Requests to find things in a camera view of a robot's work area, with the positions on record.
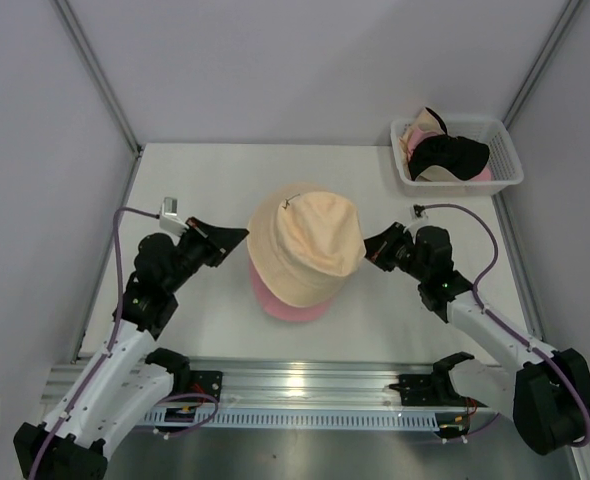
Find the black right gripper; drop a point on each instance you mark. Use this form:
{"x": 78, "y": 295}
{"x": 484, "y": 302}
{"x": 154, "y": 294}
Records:
{"x": 376, "y": 248}

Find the white plastic basket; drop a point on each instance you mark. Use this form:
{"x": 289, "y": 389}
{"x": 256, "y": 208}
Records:
{"x": 502, "y": 170}

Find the right aluminium frame post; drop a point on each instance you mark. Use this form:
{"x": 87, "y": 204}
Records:
{"x": 561, "y": 28}

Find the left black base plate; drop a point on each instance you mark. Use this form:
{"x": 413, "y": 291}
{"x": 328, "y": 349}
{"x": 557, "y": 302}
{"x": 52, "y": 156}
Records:
{"x": 207, "y": 382}

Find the left aluminium frame post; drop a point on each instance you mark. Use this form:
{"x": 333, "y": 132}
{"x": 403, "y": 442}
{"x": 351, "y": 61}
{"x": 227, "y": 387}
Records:
{"x": 91, "y": 63}

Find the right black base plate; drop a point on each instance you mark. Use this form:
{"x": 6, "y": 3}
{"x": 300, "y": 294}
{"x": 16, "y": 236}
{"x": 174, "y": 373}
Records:
{"x": 424, "y": 390}

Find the pink bucket hat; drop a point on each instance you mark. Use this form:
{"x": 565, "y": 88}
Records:
{"x": 279, "y": 310}

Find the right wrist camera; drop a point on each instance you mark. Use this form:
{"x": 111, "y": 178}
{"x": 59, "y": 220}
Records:
{"x": 419, "y": 213}

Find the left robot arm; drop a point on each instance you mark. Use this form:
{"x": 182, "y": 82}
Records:
{"x": 72, "y": 442}

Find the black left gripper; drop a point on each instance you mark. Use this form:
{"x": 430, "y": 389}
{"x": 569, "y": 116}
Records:
{"x": 217, "y": 241}

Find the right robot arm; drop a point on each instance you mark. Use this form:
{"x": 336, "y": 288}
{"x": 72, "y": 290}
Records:
{"x": 544, "y": 391}

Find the aluminium mounting rail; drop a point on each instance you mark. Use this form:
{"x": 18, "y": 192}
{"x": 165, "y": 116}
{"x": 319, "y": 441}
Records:
{"x": 287, "y": 385}

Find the white slotted cable duct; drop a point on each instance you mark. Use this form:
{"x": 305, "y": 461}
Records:
{"x": 167, "y": 417}

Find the aluminium frame post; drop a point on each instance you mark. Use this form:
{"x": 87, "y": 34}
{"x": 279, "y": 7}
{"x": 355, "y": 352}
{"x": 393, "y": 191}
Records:
{"x": 561, "y": 28}
{"x": 91, "y": 63}

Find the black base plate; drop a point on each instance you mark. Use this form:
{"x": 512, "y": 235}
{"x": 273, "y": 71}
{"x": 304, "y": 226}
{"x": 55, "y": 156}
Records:
{"x": 207, "y": 382}
{"x": 424, "y": 390}

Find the black bucket hat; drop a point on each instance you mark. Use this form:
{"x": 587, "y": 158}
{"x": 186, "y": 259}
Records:
{"x": 443, "y": 158}

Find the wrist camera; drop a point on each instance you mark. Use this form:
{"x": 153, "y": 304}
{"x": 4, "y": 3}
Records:
{"x": 419, "y": 213}
{"x": 171, "y": 214}

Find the cream bucket hat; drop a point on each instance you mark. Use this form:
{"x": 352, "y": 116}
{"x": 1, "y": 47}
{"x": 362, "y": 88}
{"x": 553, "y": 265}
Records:
{"x": 304, "y": 242}

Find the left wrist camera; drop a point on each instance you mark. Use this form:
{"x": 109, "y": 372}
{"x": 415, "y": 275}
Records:
{"x": 171, "y": 214}

